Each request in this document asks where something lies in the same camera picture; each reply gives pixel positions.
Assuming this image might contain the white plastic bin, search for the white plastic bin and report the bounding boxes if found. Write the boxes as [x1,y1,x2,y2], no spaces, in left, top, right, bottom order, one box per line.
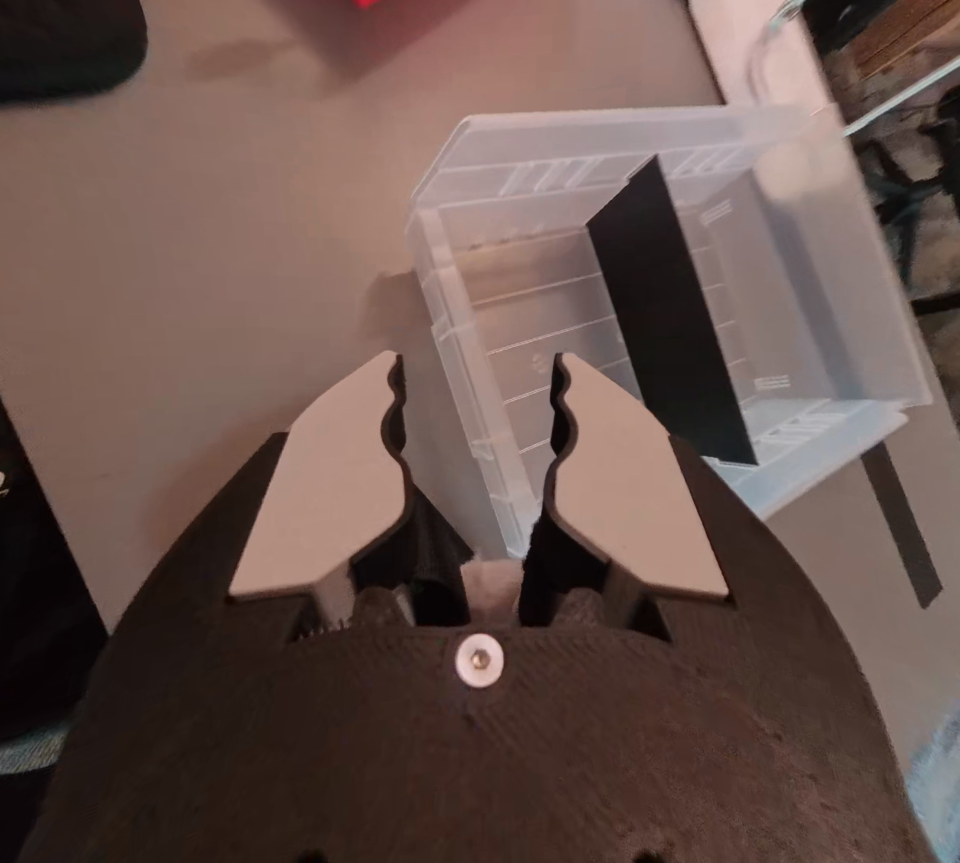
[405,101,935,560]

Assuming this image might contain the person's right hand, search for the person's right hand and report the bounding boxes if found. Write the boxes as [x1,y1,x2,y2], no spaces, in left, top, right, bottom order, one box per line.
[459,560,525,629]

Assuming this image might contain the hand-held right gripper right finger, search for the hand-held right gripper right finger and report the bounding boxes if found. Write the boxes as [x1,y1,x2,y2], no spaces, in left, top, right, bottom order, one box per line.
[541,353,732,626]

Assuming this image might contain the black bumpy round mat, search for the black bumpy round mat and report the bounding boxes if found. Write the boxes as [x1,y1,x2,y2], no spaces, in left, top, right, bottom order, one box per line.
[0,0,149,105]

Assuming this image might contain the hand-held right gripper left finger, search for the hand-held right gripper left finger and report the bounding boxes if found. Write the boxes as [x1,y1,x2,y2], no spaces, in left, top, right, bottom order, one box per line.
[227,351,417,622]

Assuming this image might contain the black flat pouch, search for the black flat pouch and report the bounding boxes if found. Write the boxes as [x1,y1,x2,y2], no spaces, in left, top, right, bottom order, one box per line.
[585,154,762,467]

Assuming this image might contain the person's black printed shirt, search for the person's black printed shirt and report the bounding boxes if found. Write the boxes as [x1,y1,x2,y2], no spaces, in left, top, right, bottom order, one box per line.
[0,390,110,774]

